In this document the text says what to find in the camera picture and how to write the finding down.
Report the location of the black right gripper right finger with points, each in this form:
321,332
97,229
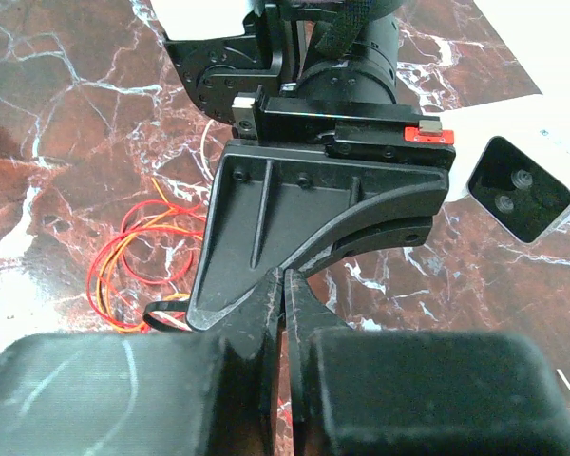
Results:
410,392

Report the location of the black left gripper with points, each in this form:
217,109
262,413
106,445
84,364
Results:
293,207

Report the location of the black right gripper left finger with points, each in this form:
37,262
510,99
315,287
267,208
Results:
184,393

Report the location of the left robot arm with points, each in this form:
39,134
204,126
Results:
339,51

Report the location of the black zip tie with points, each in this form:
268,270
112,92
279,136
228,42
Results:
167,316

